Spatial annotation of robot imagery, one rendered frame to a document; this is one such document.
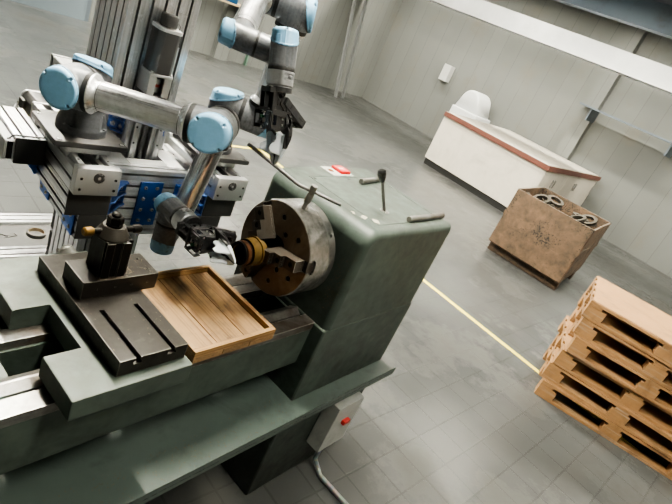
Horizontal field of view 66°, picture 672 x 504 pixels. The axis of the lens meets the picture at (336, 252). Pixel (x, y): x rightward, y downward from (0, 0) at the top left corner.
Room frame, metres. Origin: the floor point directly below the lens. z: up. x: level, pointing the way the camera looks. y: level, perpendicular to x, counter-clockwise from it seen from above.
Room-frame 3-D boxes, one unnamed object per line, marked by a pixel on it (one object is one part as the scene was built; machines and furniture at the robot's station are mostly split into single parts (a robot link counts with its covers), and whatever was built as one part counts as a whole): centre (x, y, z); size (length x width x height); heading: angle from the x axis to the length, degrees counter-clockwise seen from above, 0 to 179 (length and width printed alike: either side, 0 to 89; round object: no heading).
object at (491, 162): (9.99, -2.38, 0.50); 2.65 x 2.15 x 1.00; 143
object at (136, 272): (1.12, 0.51, 1.00); 0.20 x 0.10 x 0.05; 149
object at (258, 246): (1.41, 0.24, 1.08); 0.09 x 0.09 x 0.09; 59
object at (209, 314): (1.31, 0.30, 0.89); 0.36 x 0.30 x 0.04; 59
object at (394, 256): (1.89, -0.03, 1.06); 0.59 x 0.48 x 0.39; 149
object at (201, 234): (1.37, 0.39, 1.08); 0.12 x 0.09 x 0.08; 58
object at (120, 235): (1.10, 0.52, 1.14); 0.08 x 0.08 x 0.03
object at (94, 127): (1.53, 0.91, 1.21); 0.15 x 0.15 x 0.10
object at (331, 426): (1.70, -0.44, 0.22); 0.42 x 0.18 x 0.44; 59
